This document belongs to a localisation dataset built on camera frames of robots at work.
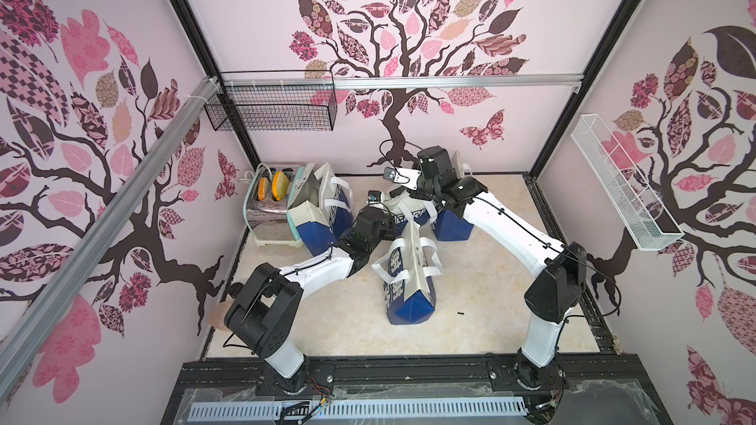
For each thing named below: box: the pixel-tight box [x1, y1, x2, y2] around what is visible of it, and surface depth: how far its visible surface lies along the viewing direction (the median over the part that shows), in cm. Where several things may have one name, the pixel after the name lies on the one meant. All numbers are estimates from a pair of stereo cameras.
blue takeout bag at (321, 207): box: [287, 162, 355, 257], surface depth 86 cm
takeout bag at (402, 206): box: [380, 188, 438, 237], surface depth 88 cm
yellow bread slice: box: [271, 171, 290, 202], surface depth 92 cm
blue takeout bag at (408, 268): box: [371, 219, 443, 325], surface depth 76 cm
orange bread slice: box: [256, 177, 271, 201], surface depth 92 cm
